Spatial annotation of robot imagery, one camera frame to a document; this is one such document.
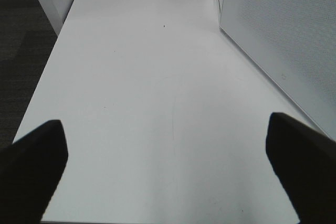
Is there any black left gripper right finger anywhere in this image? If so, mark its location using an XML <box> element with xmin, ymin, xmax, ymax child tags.
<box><xmin>266</xmin><ymin>112</ymin><xmax>335</xmax><ymax>223</ymax></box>

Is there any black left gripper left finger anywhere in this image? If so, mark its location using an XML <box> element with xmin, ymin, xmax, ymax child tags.
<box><xmin>1</xmin><ymin>120</ymin><xmax>68</xmax><ymax>223</ymax></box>

